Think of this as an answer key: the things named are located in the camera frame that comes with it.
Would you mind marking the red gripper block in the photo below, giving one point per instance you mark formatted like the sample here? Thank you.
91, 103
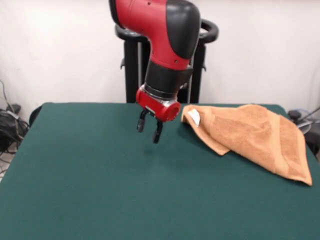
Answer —
157, 106

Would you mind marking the orange terry towel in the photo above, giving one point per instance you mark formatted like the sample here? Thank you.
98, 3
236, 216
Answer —
262, 135

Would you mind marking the dark green table cloth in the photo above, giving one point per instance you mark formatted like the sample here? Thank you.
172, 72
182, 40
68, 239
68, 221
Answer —
75, 175

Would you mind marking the small black device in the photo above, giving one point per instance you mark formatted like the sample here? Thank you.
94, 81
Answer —
294, 115
13, 108

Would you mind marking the grey round base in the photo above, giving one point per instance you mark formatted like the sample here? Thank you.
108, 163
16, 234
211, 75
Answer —
306, 126

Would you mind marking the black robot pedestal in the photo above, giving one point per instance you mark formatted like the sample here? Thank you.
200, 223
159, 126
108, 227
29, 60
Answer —
130, 75

